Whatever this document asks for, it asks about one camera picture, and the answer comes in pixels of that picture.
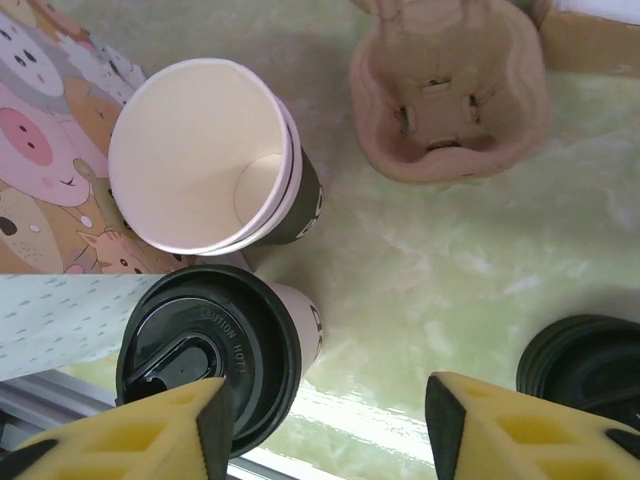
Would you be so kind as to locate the nested paper coffee cup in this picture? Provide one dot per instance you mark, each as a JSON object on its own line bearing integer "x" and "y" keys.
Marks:
{"x": 190, "y": 150}

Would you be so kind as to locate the brown cardboard napkin tray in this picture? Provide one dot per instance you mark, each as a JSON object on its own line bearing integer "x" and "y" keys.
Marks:
{"x": 590, "y": 45}

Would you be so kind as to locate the brown pulp cup carrier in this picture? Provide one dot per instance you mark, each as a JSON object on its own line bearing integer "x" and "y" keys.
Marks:
{"x": 450, "y": 75}

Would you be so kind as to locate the printed white paper gift bag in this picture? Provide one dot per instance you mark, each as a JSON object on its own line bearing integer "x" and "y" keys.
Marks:
{"x": 40, "y": 150}

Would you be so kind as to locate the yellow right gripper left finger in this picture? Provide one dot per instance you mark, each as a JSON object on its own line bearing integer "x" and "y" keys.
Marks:
{"x": 125, "y": 445}

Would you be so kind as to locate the white paper coffee cup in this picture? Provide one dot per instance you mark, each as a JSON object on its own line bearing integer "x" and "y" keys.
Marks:
{"x": 300, "y": 320}

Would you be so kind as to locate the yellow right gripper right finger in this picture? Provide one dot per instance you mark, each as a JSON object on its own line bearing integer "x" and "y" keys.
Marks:
{"x": 525, "y": 440}

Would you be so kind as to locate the black paper coffee cup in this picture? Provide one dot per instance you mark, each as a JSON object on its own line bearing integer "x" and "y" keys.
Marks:
{"x": 307, "y": 200}

